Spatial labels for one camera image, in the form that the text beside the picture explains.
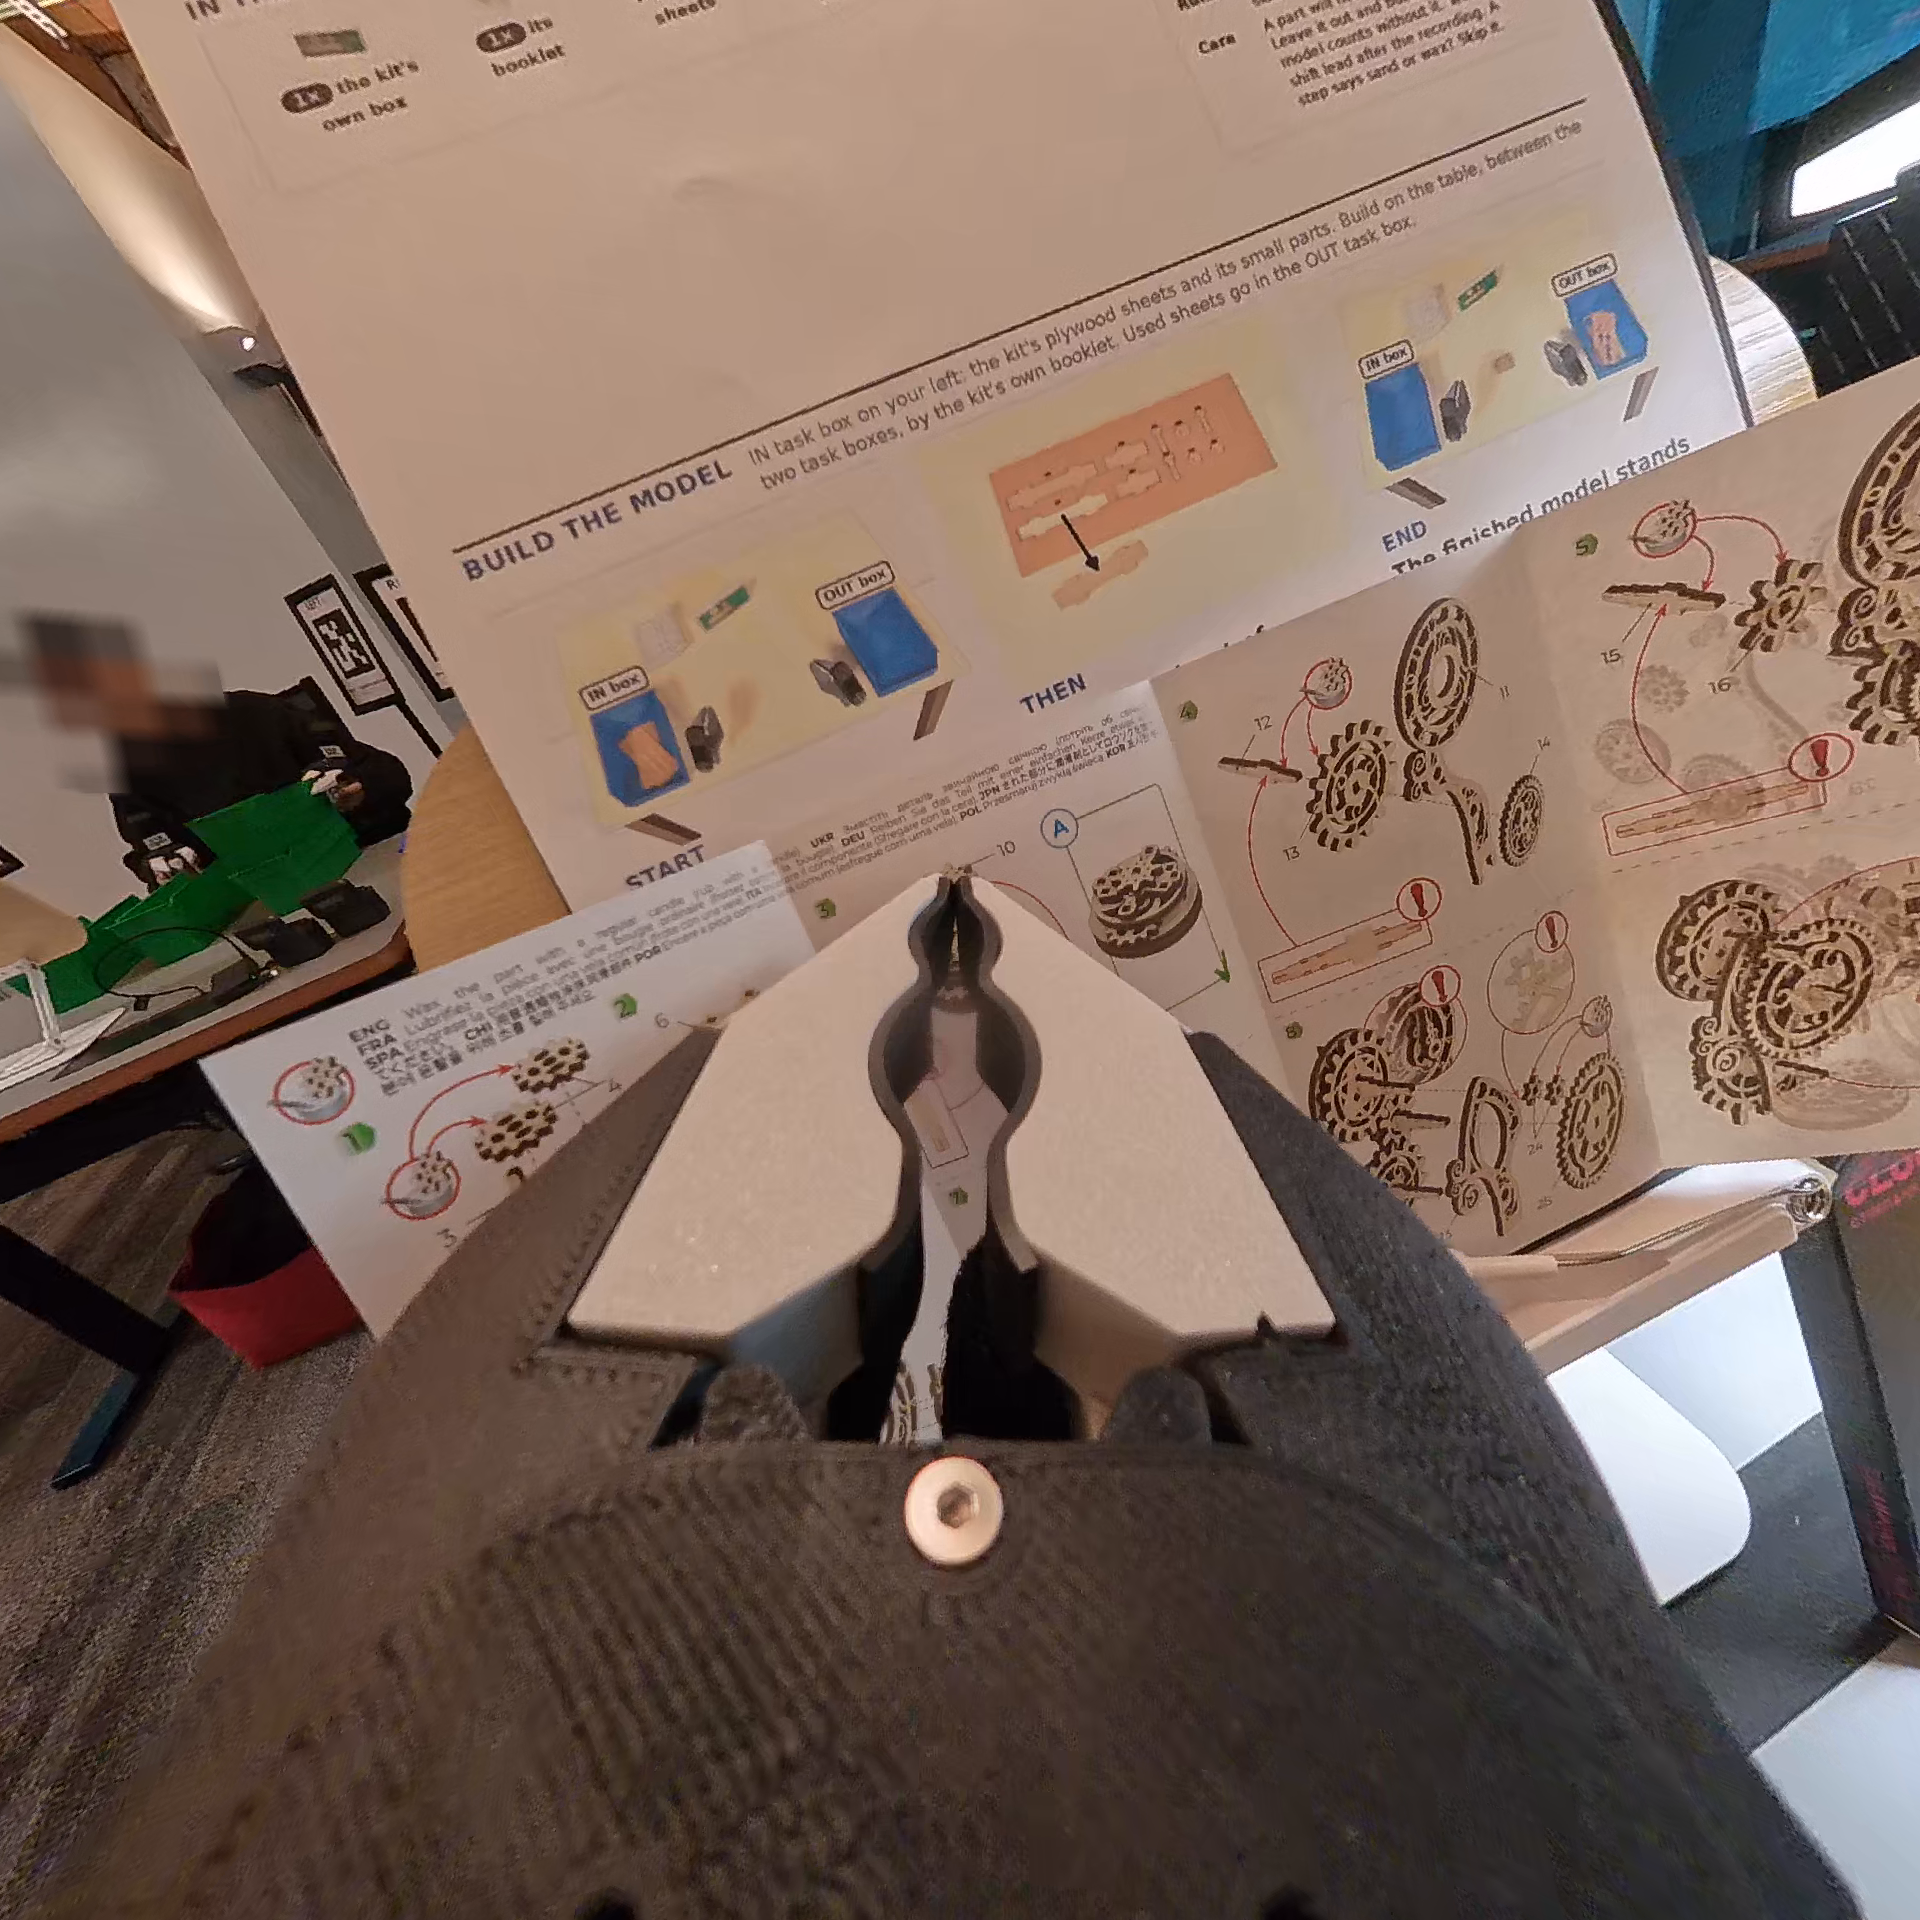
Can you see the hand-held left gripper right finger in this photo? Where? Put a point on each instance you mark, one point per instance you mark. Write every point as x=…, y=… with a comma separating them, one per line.
x=1168, y=1198

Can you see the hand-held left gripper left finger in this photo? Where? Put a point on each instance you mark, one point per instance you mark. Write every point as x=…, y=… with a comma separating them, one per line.
x=735, y=1198

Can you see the printed task instruction sheet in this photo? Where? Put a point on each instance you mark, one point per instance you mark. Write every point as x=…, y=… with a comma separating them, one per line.
x=902, y=226

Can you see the gear instruction booklet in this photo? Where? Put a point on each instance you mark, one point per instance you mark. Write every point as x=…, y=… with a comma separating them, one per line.
x=1503, y=902

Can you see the red floor container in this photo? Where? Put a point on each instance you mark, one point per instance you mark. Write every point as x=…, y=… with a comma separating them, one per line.
x=283, y=1319

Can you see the white stand base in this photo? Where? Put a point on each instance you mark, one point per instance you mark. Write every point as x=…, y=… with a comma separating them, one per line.
x=1652, y=1467

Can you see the green cardboard box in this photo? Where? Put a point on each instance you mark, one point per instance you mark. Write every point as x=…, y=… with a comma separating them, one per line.
x=250, y=838
x=145, y=931

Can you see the black-white tag poster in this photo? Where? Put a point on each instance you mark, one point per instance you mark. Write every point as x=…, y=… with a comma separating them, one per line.
x=348, y=649
x=410, y=634

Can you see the black puzzle box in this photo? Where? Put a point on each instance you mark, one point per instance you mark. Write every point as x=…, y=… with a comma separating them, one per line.
x=1875, y=1351

